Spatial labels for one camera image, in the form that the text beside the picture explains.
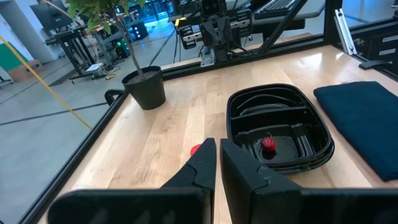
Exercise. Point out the black keyboard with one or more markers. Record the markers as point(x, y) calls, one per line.
point(275, 7)

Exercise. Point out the cardboard box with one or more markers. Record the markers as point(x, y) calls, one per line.
point(25, 71)

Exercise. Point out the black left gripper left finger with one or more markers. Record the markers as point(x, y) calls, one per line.
point(199, 174)

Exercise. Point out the black work table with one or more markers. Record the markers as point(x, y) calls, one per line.
point(71, 46)

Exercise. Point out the computer with blue lights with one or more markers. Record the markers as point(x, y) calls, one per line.
point(137, 30)

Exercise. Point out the black metal table frame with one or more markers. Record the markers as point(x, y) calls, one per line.
point(77, 155)

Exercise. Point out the black divided plastic container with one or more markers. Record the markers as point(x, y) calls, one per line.
point(280, 130)

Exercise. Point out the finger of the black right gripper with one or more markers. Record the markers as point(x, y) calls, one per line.
point(209, 35)
point(227, 32)

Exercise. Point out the red tomato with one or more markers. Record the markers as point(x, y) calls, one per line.
point(195, 149)

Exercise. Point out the silver aluminium bracket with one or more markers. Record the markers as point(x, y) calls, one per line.
point(345, 31)

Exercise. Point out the grey desk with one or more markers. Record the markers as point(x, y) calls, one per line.
point(306, 11)

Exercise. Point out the dark blue folded cloth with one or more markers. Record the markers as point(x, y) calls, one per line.
point(363, 124)

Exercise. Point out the green panel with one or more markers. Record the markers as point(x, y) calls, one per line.
point(7, 57)

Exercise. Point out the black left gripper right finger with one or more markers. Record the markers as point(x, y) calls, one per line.
point(242, 180)

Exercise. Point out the green plant in black pot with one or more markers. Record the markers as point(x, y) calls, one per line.
point(146, 90)

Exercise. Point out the black drawer cabinet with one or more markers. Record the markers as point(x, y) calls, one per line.
point(379, 46)

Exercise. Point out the computer with green lights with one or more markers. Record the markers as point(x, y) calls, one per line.
point(122, 49)

